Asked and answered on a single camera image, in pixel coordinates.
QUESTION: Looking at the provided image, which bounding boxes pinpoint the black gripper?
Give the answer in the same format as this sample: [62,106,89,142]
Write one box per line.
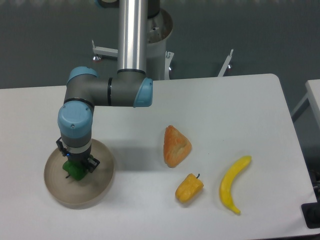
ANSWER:
[56,137,100,173]

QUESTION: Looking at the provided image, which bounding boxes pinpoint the green bell pepper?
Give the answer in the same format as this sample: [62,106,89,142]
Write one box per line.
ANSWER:
[62,158,89,181]

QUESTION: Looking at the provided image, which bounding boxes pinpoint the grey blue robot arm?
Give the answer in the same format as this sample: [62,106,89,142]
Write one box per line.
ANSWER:
[56,0,160,173]

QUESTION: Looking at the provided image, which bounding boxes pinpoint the beige round plate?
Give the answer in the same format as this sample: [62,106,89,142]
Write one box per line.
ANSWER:
[43,139,115,209]

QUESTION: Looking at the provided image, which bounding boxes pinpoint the yellow bell pepper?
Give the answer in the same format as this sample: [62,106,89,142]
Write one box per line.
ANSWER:
[175,173,204,204]

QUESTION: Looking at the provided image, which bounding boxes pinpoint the orange triangular bread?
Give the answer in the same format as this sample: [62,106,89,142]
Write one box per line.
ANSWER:
[163,125,192,168]

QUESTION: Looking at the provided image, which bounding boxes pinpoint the yellow banana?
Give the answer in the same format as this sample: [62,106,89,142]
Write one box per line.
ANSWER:
[219,155,252,215]

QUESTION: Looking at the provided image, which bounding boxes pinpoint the black device at table edge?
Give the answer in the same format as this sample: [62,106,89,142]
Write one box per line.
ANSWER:
[301,202,320,229]

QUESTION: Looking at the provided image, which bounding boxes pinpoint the white side table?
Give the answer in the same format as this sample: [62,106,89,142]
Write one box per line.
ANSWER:
[290,79,320,126]

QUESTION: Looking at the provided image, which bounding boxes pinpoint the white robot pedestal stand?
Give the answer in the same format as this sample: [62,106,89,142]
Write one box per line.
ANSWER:
[91,1,234,80]

